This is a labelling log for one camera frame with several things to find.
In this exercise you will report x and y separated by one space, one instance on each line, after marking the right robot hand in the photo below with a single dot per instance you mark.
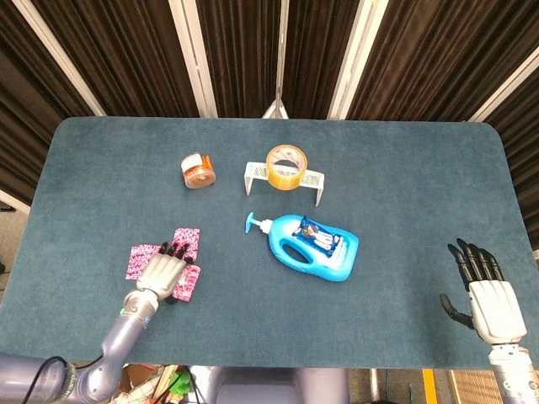
497 307

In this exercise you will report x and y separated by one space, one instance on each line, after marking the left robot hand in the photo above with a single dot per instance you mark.
164 273

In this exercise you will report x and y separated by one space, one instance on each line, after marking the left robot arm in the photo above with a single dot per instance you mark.
122 332

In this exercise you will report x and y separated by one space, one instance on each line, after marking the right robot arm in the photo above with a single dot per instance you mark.
509 370

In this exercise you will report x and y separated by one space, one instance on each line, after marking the clear jar of rubber bands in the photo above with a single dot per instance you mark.
198 172

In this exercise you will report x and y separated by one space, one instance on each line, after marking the cardboard box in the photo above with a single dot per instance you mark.
139 381

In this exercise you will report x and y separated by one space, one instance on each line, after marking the green plastic item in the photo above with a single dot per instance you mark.
180 383

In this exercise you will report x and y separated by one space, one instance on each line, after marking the white mesh desk shelf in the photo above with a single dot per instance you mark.
252 170

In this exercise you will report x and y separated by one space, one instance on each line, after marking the yellow packing tape roll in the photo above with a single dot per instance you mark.
286 179

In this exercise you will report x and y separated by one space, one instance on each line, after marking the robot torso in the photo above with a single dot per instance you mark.
269 387

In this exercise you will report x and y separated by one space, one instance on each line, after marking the blue pump detergent bottle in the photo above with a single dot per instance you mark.
328 269

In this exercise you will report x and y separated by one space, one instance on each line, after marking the blue felt table cover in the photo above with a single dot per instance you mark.
379 189

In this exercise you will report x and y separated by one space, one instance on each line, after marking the dark brown curtain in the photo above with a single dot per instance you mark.
126 50

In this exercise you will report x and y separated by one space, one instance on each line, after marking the white frame bar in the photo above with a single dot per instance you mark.
12 201

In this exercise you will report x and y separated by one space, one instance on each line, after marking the thin white frame post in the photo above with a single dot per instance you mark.
281 50

